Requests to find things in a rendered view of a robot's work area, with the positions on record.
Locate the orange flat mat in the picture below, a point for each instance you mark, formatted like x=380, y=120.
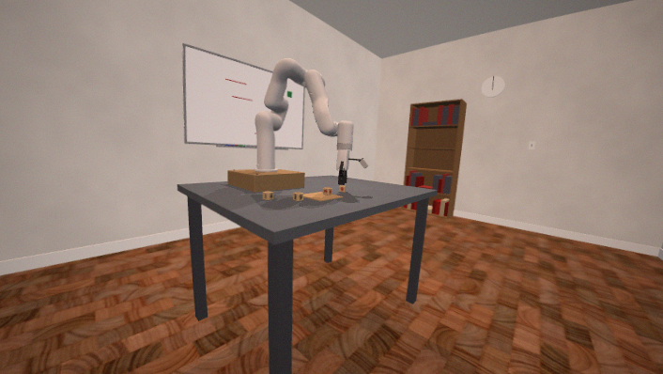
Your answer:
x=321, y=197

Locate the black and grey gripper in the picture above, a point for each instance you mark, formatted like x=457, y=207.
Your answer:
x=342, y=164

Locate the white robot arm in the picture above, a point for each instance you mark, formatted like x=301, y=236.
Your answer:
x=267, y=123

